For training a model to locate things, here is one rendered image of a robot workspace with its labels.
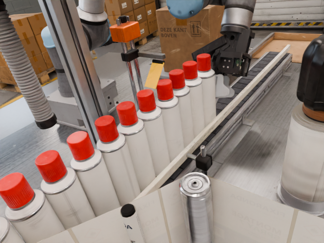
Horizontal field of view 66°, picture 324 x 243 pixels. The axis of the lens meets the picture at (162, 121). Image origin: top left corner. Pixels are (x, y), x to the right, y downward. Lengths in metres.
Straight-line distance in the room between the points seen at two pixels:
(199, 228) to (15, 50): 0.35
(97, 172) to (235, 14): 0.50
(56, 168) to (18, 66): 0.16
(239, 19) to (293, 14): 4.19
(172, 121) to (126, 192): 0.17
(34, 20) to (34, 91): 3.72
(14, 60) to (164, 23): 0.77
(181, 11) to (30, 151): 0.64
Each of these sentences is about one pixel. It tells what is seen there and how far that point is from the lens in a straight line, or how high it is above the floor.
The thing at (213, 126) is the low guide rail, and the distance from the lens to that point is 0.66.
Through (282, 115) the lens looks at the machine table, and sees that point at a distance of 0.86.
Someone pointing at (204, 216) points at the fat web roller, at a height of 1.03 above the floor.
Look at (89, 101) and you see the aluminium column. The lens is 0.55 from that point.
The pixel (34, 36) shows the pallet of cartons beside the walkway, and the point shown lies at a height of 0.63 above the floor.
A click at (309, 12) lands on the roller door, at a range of 4.83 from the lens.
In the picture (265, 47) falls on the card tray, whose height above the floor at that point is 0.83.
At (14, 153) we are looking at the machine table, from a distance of 0.95.
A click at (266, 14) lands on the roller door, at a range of 4.93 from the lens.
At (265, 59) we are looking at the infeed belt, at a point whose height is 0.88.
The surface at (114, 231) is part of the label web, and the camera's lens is 0.33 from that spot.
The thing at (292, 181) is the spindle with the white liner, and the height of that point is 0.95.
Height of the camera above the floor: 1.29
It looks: 33 degrees down
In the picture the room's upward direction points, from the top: 10 degrees counter-clockwise
